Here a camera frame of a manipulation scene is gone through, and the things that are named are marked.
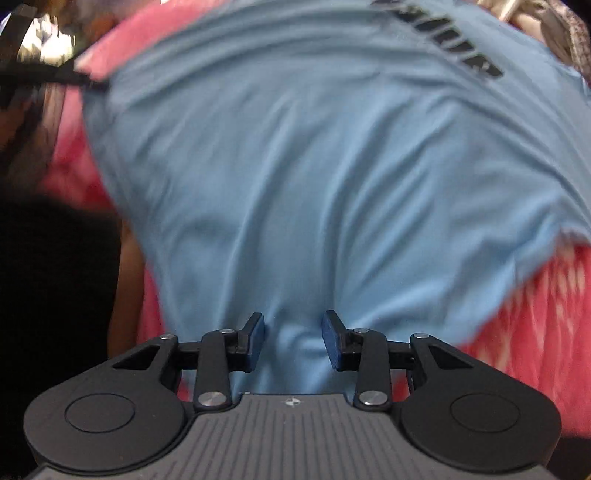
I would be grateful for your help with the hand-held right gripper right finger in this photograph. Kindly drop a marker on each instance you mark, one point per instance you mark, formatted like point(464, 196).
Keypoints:
point(331, 344)

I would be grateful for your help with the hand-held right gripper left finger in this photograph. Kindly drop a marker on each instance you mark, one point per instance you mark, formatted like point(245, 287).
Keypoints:
point(253, 344)

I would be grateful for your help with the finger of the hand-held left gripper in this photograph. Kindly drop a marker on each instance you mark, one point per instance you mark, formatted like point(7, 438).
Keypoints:
point(74, 77)

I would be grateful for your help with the light blue t-shirt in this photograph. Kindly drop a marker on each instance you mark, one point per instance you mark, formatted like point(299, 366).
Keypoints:
point(323, 184)

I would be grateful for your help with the pink floral blanket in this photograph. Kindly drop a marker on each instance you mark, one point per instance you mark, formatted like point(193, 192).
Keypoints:
point(545, 314)

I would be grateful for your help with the houndstooth tweed garment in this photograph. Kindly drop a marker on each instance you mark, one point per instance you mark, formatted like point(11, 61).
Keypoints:
point(570, 37)

